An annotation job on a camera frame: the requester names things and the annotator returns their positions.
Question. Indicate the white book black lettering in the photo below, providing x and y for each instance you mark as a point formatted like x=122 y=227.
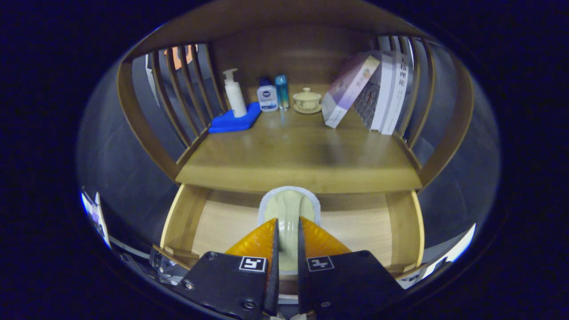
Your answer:
x=395 y=93

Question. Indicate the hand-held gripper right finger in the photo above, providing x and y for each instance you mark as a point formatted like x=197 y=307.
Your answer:
x=351 y=280

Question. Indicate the wooden countertop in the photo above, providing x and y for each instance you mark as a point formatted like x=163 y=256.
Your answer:
x=289 y=151

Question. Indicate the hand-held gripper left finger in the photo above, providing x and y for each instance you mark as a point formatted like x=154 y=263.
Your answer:
x=222 y=280

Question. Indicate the white pump bottle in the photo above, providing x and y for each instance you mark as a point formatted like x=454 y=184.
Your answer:
x=235 y=95

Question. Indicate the cream lidded teacup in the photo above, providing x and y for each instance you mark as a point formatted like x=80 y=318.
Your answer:
x=306 y=101

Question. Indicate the teal slim bottle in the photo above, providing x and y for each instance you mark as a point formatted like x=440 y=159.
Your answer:
x=282 y=93

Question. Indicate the patterned cover book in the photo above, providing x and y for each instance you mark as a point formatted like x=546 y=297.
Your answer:
x=371 y=102

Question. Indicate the purple and white book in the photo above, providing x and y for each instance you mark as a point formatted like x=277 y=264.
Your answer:
x=346 y=93

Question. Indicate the pale green scrub pad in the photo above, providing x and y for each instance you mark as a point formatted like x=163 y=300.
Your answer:
x=288 y=209

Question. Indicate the blue folded cloth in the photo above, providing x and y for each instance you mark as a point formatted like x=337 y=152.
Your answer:
x=229 y=122

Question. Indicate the wooden cabinet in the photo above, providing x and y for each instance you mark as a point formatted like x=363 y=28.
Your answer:
x=284 y=53

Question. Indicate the white lotion bottle blue cap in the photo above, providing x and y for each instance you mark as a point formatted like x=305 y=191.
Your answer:
x=267 y=98

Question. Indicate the wooden drawer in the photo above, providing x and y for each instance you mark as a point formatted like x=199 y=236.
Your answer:
x=222 y=226

